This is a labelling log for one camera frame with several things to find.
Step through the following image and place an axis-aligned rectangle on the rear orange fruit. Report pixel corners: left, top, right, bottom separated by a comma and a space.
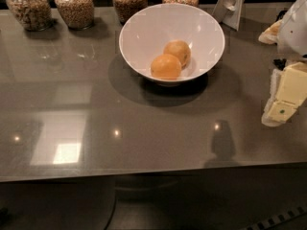
163, 40, 191, 68

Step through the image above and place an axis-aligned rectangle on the leftmost glass jar of cereal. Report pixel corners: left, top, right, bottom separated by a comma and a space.
6, 0, 53, 32

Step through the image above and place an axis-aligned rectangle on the black cable under table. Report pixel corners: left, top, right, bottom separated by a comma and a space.
103, 175, 119, 230

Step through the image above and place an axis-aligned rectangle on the striped floor strip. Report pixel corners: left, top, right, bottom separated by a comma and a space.
240, 205, 307, 230

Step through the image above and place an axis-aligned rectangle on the orange fruit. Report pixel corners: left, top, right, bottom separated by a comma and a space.
163, 40, 191, 68
151, 54, 181, 81

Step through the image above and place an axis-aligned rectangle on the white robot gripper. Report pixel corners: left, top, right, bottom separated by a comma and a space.
258, 0, 307, 127

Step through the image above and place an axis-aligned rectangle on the front orange fruit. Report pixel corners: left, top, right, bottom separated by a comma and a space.
151, 54, 181, 81

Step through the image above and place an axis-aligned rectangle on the white ceramic bowl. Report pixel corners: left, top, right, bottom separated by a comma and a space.
119, 4, 225, 86

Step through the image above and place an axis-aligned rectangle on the white angled stand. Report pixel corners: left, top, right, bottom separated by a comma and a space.
212, 0, 245, 31

